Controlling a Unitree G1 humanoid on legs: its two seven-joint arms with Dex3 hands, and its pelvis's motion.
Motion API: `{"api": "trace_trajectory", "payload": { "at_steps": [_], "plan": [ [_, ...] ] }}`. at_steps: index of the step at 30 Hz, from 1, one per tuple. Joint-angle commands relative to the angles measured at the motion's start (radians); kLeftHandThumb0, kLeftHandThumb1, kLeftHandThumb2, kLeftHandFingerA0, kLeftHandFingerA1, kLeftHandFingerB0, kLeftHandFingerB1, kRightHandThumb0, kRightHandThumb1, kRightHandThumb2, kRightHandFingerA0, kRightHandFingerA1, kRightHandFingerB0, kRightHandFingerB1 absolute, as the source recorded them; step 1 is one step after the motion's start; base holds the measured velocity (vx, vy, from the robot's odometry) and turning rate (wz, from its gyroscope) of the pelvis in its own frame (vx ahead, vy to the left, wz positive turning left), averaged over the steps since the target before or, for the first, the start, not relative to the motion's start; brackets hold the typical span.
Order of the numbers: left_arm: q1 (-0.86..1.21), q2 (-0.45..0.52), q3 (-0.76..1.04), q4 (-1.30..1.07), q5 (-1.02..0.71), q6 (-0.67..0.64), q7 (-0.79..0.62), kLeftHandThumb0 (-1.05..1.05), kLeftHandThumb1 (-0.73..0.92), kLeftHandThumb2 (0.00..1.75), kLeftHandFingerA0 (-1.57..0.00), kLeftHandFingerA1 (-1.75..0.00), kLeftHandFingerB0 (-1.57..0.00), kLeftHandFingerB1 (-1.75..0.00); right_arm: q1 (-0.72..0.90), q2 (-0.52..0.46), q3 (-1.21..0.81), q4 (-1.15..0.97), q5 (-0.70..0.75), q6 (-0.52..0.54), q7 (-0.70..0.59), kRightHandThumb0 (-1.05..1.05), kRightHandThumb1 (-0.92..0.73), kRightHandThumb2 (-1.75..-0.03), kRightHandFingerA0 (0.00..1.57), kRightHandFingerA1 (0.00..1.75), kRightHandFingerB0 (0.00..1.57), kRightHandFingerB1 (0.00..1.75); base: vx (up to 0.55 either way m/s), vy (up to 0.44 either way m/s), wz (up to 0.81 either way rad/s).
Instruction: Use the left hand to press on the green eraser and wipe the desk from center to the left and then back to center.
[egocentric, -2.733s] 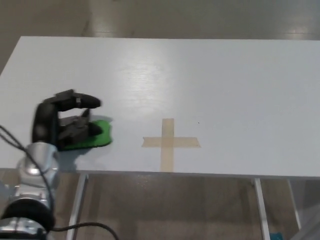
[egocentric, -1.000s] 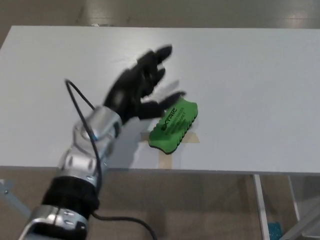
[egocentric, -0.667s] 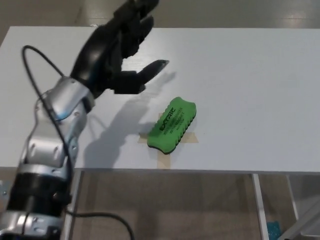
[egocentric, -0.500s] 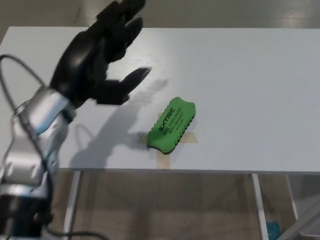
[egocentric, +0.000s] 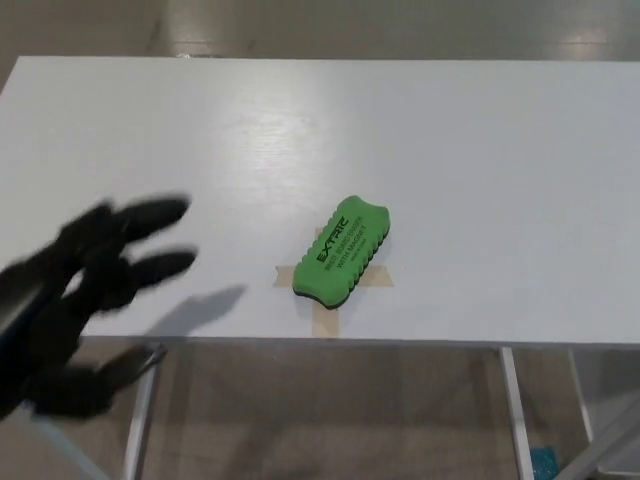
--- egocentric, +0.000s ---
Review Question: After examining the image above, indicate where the teal object on floor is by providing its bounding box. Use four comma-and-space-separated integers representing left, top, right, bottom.
529, 444, 558, 480

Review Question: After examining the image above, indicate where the grey metal frame bar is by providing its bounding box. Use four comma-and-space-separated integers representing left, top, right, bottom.
14, 399, 104, 480
563, 399, 640, 480

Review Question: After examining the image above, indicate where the long beige masking tape strip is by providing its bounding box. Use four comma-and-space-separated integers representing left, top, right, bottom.
310, 227, 342, 338

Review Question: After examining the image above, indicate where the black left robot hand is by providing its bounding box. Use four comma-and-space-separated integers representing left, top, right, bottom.
0, 194, 199, 421

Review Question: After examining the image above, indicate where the white metal table leg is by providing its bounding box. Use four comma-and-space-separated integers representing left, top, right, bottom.
499, 347, 534, 480
568, 348, 597, 444
119, 342, 169, 480

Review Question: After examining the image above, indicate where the green whiteboard eraser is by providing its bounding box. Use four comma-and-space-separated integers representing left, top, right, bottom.
290, 194, 392, 313

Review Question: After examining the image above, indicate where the short beige masking tape strip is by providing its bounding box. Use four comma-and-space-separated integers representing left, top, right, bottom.
272, 264, 396, 291

